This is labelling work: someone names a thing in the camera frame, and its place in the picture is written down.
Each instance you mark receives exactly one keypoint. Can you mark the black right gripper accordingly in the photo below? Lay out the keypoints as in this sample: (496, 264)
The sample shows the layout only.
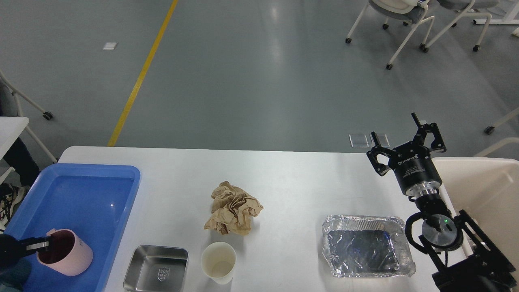
(414, 170)

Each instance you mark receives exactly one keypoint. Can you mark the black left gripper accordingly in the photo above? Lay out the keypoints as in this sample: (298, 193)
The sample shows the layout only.
(9, 247)

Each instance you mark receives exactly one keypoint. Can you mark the pink plastic mug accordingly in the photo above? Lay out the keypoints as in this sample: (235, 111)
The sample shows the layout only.
(67, 254)

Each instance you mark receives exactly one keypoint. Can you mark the aluminium foil container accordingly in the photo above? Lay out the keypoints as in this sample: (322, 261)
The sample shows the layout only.
(366, 247)

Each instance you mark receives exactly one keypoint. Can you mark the stainless steel square tray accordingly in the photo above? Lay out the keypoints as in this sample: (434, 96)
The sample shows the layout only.
(156, 269)

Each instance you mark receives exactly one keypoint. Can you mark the white paper cup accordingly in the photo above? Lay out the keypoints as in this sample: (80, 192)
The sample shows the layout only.
(218, 262)

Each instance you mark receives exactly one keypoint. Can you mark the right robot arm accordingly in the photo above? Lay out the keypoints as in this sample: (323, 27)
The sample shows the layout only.
(465, 257)

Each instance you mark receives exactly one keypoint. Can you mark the floor outlet plate right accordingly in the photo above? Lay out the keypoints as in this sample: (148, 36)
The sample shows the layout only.
(381, 138)

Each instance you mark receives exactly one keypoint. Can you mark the floor outlet plate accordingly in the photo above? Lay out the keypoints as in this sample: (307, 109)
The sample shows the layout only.
(381, 138)
(359, 141)

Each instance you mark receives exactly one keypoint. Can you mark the floor outlet plate left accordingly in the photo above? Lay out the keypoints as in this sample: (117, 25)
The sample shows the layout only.
(359, 141)

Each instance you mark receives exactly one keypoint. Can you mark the blue plastic tray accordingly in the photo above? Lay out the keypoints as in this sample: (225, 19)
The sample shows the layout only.
(92, 200)

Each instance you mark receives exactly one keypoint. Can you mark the white chair leg with caster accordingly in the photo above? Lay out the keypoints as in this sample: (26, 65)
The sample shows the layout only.
(491, 128)

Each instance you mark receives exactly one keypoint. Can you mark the beige plastic bin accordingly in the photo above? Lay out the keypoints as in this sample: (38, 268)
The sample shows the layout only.
(488, 190)

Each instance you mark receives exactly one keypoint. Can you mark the white side table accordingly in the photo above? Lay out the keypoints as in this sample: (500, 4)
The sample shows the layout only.
(10, 130)

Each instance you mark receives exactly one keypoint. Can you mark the white grey chair left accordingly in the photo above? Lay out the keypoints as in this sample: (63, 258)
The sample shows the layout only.
(410, 12)

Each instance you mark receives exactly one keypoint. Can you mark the white grey chair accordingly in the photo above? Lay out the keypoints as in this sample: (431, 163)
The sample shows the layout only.
(410, 12)
(463, 9)

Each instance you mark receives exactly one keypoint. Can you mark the white grey chair right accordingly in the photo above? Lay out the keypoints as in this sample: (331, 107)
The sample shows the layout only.
(463, 9)

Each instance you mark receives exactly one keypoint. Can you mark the white desk base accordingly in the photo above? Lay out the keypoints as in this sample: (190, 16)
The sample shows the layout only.
(505, 13)

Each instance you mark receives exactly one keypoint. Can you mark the crumpled brown paper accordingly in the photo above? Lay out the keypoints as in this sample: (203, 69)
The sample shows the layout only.
(232, 210)

